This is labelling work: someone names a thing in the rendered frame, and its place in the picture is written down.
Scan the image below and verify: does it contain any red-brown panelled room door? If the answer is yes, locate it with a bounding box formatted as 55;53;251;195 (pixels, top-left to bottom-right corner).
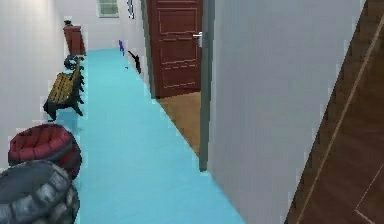
145;0;204;99

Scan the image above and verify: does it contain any black leaning object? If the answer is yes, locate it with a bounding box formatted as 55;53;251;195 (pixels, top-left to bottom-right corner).
127;50;142;75

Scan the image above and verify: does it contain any yellow slatted black bench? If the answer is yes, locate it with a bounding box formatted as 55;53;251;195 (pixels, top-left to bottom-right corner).
42;54;86;122

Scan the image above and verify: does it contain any white framed window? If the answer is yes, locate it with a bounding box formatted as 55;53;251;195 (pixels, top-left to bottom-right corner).
97;0;120;19

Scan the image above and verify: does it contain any red-brown cabinet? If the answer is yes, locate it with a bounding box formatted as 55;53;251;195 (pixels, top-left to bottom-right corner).
62;25;87;57

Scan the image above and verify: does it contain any red round cushion seat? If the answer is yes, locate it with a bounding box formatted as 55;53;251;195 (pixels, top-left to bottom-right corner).
7;123;83;181

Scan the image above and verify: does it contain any dark brown wooden door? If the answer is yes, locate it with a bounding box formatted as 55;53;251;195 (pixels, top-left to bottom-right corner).
285;0;384;224

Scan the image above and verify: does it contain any grey round cushion seat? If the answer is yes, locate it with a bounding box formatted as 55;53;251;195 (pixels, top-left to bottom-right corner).
0;159;81;224

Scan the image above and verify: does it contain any white door handle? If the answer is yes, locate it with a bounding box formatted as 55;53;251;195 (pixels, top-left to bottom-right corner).
192;31;204;48

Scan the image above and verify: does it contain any dark framed wall picture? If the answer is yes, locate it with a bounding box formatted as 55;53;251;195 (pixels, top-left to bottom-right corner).
126;0;136;20

